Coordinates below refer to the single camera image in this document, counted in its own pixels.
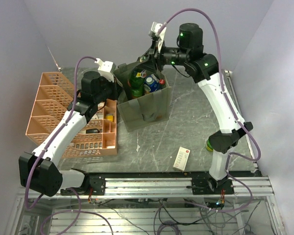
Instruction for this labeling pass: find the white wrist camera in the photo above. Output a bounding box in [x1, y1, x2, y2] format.
[95, 58, 116, 82]
[148, 22, 167, 53]

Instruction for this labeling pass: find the cola glass bottle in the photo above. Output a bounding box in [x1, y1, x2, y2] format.
[159, 79, 166, 89]

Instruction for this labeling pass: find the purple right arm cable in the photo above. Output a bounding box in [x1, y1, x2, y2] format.
[153, 8, 262, 235]

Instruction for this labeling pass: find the white medicine box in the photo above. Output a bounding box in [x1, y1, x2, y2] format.
[173, 147, 190, 171]

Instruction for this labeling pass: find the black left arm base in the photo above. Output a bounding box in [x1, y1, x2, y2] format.
[59, 171, 106, 196]

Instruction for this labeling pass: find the blue pineapple juice carton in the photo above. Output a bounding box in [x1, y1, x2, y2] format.
[144, 74, 160, 94]

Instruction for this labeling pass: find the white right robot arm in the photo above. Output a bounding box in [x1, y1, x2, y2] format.
[138, 22, 253, 194]

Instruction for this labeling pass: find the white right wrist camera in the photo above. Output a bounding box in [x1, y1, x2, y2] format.
[148, 22, 167, 53]

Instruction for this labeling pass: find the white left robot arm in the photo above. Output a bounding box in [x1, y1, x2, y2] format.
[19, 70, 122, 197]

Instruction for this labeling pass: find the aluminium rail frame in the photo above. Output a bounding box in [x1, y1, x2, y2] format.
[5, 171, 287, 235]

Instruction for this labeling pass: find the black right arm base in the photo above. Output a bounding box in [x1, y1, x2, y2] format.
[191, 177, 234, 195]

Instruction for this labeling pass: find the black device in basket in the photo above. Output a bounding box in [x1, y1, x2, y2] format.
[85, 128, 100, 134]

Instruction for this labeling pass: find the green glass bottle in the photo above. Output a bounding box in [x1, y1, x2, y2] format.
[205, 140, 213, 152]
[128, 69, 147, 89]

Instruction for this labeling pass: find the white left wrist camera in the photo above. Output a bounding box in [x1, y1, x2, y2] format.
[95, 58, 116, 82]

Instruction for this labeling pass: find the yellow grey small object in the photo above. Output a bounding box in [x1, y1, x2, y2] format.
[105, 114, 114, 122]

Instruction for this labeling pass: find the green tea plastic bottle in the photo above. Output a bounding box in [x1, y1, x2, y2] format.
[130, 86, 144, 99]

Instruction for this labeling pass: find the orange plastic organizer basket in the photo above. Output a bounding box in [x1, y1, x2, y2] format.
[25, 71, 119, 159]

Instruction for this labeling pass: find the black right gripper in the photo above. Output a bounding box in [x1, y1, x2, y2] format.
[137, 39, 190, 73]

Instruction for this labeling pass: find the green canvas tote bag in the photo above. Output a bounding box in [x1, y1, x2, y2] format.
[114, 62, 172, 132]

